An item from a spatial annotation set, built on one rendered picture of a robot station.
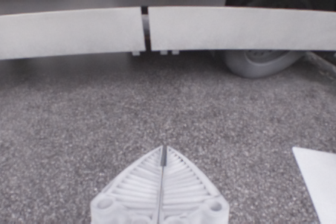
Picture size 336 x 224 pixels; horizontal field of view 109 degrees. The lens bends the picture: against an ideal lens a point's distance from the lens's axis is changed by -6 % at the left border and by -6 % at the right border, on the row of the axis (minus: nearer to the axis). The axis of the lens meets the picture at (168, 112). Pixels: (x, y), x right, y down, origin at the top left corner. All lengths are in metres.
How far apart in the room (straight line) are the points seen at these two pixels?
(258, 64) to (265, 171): 0.81
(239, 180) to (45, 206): 0.83
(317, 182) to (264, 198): 0.29
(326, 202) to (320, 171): 0.14
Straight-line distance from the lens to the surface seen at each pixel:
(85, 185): 0.74
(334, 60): 2.27
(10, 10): 1.04
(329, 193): 0.95
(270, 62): 1.35
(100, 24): 0.83
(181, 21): 0.79
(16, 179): 0.95
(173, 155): 0.16
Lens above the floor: 0.63
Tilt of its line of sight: 49 degrees down
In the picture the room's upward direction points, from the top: straight up
